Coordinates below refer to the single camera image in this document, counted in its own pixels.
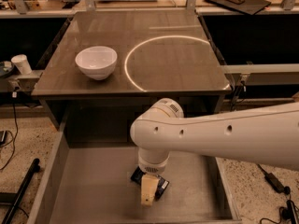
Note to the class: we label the black laptop on shelf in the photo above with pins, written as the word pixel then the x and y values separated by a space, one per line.
pixel 250 7

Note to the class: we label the black pole on floor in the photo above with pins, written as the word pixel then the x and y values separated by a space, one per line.
pixel 12 200

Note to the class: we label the dark blue snack bar wrapper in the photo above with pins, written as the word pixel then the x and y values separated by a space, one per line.
pixel 162 184

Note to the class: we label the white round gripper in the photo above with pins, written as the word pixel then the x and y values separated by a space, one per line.
pixel 152 167

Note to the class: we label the black power adapter with cable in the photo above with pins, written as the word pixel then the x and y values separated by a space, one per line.
pixel 276 185

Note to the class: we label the white ceramic bowl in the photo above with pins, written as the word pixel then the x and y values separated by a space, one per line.
pixel 97 62

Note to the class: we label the open grey top drawer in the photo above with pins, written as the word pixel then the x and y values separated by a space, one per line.
pixel 87 179

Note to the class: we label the black plug bottom right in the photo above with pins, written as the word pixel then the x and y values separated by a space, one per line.
pixel 287 215

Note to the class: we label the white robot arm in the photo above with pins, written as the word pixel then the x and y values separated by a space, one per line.
pixel 267 135

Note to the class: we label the white paper cup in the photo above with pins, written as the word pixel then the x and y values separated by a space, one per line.
pixel 21 62

